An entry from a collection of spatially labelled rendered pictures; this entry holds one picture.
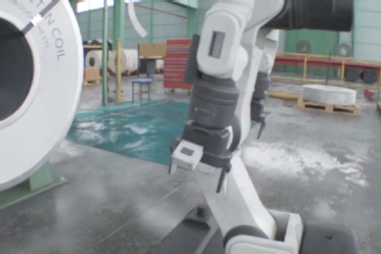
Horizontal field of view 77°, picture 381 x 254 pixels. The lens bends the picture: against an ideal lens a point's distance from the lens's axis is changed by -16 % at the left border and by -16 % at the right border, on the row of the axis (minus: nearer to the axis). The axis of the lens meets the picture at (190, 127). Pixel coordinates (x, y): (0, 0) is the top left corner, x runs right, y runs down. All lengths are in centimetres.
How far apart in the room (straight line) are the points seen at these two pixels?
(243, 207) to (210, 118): 35
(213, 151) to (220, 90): 12
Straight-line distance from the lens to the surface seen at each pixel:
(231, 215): 80
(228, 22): 47
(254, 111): 95
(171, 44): 633
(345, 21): 69
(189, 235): 102
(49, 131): 162
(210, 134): 52
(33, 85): 153
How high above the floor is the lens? 79
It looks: 14 degrees down
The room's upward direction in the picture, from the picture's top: 1 degrees clockwise
